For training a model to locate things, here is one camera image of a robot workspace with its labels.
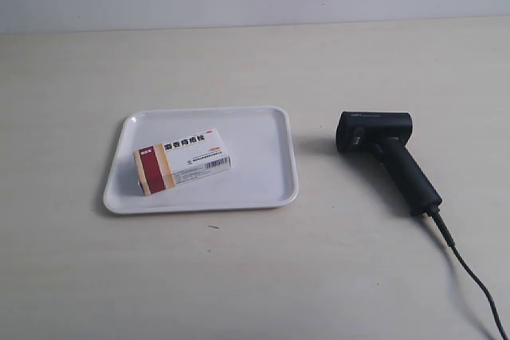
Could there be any white red medicine box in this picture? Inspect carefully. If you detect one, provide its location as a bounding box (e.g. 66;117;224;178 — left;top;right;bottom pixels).
133;129;232;196

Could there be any black handheld barcode scanner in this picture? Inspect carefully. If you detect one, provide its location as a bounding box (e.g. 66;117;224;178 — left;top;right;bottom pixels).
335;111;442;217

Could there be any white plastic tray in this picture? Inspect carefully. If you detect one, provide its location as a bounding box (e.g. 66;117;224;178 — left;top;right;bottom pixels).
103;106;298;215

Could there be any black scanner cable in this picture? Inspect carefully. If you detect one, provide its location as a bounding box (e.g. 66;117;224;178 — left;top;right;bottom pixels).
429;211;509;340

